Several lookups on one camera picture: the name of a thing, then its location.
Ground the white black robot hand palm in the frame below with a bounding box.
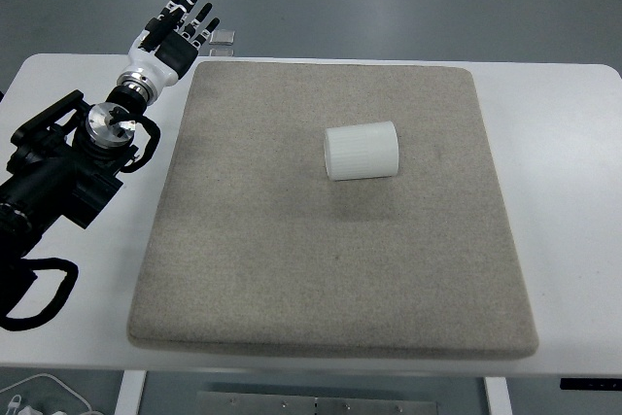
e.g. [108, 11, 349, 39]
[118, 30, 200, 86]

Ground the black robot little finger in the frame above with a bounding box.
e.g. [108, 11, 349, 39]
[192, 17, 220, 49]

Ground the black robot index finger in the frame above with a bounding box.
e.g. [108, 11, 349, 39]
[162, 0, 187, 15]

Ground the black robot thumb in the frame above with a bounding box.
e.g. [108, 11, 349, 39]
[143, 17, 174, 52]

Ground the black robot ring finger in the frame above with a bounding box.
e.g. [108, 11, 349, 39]
[184, 3, 212, 39]

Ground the white ribbed cup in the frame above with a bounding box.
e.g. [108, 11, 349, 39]
[324, 121, 399, 181]

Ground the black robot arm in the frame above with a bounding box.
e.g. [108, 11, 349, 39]
[1, 0, 220, 261]

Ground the beige fabric mat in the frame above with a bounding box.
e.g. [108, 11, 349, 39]
[127, 61, 538, 360]

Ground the white table leg left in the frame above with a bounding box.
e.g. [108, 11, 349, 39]
[113, 370, 147, 415]

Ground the white table leg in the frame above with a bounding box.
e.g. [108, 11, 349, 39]
[484, 377, 513, 415]
[113, 370, 147, 415]

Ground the white power adapter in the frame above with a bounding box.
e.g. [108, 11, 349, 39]
[6, 395, 43, 415]

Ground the white table leg right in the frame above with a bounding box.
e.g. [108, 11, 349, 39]
[484, 377, 513, 415]

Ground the black desk control panel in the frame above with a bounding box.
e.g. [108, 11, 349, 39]
[560, 378, 622, 392]

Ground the clear plastic bracket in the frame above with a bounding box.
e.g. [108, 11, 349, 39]
[209, 29, 235, 57]

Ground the black sleeved cable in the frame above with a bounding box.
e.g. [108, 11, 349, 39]
[0, 256, 80, 331]

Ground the white cable on floor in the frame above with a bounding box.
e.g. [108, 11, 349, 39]
[0, 372, 96, 415]

